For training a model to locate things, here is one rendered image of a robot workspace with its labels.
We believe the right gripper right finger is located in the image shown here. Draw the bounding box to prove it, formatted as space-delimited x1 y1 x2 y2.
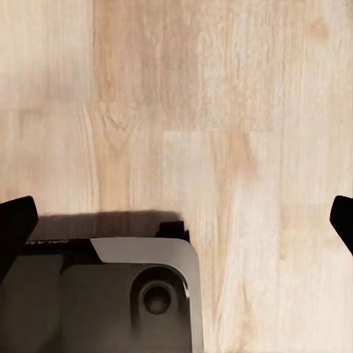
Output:
329 195 353 254

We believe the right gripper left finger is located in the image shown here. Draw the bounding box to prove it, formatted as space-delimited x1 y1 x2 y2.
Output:
0 196 38 282

